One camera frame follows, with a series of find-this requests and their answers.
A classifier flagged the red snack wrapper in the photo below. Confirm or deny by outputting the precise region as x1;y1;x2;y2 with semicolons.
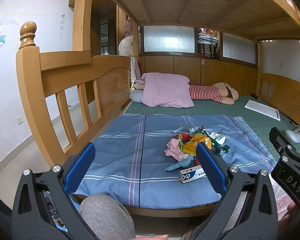
174;133;192;141

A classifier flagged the blue striped blanket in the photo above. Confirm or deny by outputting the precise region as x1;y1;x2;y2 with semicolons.
76;114;276;209

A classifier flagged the white handheld appliance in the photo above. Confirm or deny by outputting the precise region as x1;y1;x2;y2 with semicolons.
285;127;300;143

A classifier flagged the white blue medicine box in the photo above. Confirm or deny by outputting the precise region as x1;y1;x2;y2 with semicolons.
180;165;206;184

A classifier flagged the pink plastic bag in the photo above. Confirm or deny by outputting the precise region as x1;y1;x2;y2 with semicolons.
164;138;189;161

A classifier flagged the yellow snack bag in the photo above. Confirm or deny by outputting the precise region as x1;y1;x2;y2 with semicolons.
182;133;212;155

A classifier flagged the pink pillow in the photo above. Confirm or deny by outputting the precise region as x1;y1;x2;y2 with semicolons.
141;73;194;108

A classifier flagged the green bed mat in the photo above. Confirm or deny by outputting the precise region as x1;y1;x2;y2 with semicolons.
126;96;297;155

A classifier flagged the person's left hand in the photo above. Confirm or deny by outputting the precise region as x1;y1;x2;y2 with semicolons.
131;235;168;240

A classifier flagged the person's right hand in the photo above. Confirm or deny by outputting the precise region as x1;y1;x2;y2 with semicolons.
279;202;296;228

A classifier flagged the grey trouser knee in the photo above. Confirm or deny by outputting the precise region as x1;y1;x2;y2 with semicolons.
78;194;136;239

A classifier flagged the white flat board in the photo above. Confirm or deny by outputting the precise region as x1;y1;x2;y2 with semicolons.
244;100;281;121

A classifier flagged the wooden bunk bed frame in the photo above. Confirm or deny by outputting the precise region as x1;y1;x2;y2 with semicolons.
16;0;300;166

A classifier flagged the green wafer wrapper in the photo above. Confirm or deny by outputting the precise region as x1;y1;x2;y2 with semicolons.
194;126;220;150

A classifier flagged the white plush toy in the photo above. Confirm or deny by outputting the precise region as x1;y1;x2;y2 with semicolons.
118;17;133;56

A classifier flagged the striped plush doll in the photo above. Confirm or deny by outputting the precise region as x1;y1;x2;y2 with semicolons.
190;82;239;105

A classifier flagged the dark green foil wrapper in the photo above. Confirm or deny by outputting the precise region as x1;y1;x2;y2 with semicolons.
215;145;230;156

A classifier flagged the stack of papers on shelf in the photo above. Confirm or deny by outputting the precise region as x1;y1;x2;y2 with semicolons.
197;28;219;59

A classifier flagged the clear plastic wrapper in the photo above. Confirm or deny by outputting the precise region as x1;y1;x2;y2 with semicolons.
173;125;201;134

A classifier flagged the light blue small pillow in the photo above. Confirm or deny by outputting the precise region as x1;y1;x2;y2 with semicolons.
130;89;143;103

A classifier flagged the paper cup with stripes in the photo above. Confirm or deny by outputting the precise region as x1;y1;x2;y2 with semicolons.
210;132;226;145

